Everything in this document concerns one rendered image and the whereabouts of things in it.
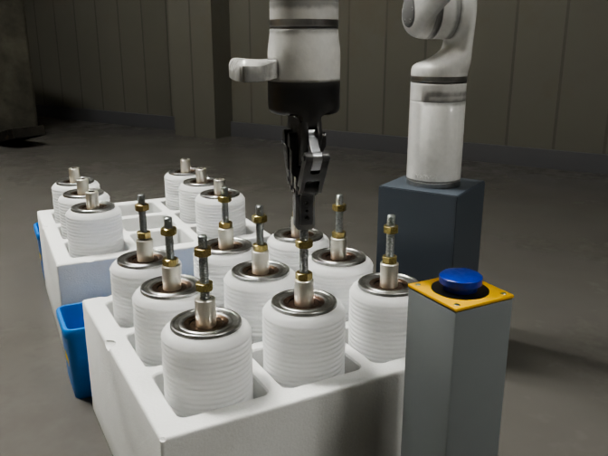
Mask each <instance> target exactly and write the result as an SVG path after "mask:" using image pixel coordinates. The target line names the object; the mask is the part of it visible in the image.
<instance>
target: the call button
mask: <svg viewBox="0 0 608 456"><path fill-rule="evenodd" d="M482 280H483V277H482V275H481V274H479V273H478V272H477V271H474V270H471V269H466V268H449V269H445V270H443V271H441V272H440V274H439V282H440V283H441V285H443V286H442V287H443V289H444V290H446V291H448V292H450V293H453V294H458V295H470V294H473V293H475V292H477V290H478V288H479V287H481V286H482Z"/></svg>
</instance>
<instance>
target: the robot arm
mask: <svg viewBox="0 0 608 456"><path fill-rule="evenodd" d="M338 5H339V1H338V0H270V28H271V29H270V36H269V43H268V59H244V58H232V59H231V60H230V62H229V78H231V79H233V80H234V81H240V82H259V81H268V108H269V111H270V112H271V113H274V114H277V115H284V116H288V122H287V129H283V130H282V140H281V144H282V147H283V154H284V160H285V167H286V173H287V181H288V184H290V190H291V192H292V193H294V195H293V224H294V226H295V227H296V228H297V229H298V230H310V229H313V228H314V227H315V195H317V194H321V192H322V189H323V185H324V182H325V178H326V174H327V171H328V164H329V160H330V155H329V153H328V151H326V152H324V149H325V148H326V143H327V135H326V132H325V131H322V124H321V117H322V116H323V115H331V114H334V113H337V112H338V111H339V107H340V44H339V36H338V29H337V28H338ZM476 17H477V0H404V4H403V9H402V21H403V26H404V29H405V31H406V32H408V33H409V34H410V35H411V36H412V37H415V38H419V39H443V42H442V47H441V49H440V50H439V51H438V52H437V53H435V54H434V55H433V56H432V57H430V58H428V59H426V60H423V61H421V62H417V63H416V64H414V65H413V67H412V69H411V86H410V108H409V128H408V148H407V168H406V184H408V185H412V186H416V187H421V188H430V189H446V188H453V187H457V186H459V185H460V184H461V161H462V148H463V134H464V120H465V107H466V92H467V80H468V72H469V68H470V63H471V55H472V46H473V39H474V32H475V24H476Z"/></svg>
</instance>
